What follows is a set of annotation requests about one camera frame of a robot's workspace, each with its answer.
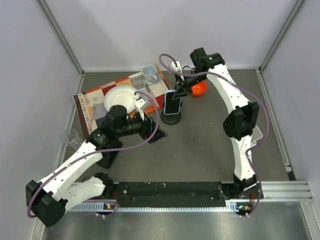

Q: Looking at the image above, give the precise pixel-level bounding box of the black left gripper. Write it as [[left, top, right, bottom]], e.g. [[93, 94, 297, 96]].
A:
[[116, 108, 167, 143]]

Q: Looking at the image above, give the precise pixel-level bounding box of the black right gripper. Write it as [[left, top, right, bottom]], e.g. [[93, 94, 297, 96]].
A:
[[171, 69, 206, 100]]

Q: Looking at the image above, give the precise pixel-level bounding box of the light blue smartphone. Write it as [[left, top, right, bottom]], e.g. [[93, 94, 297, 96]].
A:
[[163, 89, 182, 116]]

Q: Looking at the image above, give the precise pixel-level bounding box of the black round-base phone stand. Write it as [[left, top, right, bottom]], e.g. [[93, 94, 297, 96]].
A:
[[160, 99, 182, 125]]

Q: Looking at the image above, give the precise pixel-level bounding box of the white plastic phone stand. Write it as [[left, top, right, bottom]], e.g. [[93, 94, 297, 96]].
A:
[[251, 125, 263, 147]]

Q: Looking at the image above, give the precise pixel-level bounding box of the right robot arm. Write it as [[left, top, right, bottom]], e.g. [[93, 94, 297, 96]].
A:
[[176, 47, 260, 199]]

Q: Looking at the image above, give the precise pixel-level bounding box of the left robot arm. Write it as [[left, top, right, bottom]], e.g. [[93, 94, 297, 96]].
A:
[[25, 105, 167, 227]]

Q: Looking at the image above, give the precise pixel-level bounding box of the orange plastic bowl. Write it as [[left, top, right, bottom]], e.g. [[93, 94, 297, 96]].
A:
[[191, 81, 208, 97]]

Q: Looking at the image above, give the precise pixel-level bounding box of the light blue mug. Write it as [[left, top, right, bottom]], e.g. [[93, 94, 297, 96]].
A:
[[142, 64, 158, 85]]

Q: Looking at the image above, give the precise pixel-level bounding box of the white plate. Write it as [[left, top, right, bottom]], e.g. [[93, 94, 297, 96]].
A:
[[103, 85, 137, 113]]

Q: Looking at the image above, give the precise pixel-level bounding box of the black smartphone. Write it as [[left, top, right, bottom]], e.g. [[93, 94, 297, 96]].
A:
[[96, 139, 123, 169]]

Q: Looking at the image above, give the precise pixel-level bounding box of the patterned orange placemat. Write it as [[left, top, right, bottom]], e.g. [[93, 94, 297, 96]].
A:
[[73, 67, 171, 138]]

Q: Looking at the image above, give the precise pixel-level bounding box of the clear drinking glass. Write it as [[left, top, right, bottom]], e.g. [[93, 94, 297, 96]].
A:
[[61, 129, 83, 150]]

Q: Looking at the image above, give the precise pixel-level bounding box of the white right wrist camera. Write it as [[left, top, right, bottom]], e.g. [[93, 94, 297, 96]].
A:
[[168, 61, 182, 74]]

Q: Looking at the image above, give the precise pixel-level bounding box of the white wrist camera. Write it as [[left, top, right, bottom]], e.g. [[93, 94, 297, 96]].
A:
[[168, 61, 182, 74], [133, 96, 151, 121]]

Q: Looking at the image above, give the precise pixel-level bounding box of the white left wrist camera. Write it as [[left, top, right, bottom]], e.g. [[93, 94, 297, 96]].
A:
[[133, 96, 151, 121]]

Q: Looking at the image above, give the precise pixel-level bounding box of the knife with pink handle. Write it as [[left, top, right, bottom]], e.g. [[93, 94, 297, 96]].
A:
[[145, 83, 159, 109]]

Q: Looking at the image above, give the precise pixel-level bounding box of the fork with pink handle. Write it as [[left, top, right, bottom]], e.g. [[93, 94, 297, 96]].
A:
[[87, 97, 98, 131]]

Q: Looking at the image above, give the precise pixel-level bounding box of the grey slotted cable duct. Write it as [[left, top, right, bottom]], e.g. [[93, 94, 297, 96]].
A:
[[69, 201, 251, 214]]

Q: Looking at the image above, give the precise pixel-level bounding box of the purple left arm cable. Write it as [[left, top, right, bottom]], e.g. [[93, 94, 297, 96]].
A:
[[26, 90, 160, 218]]

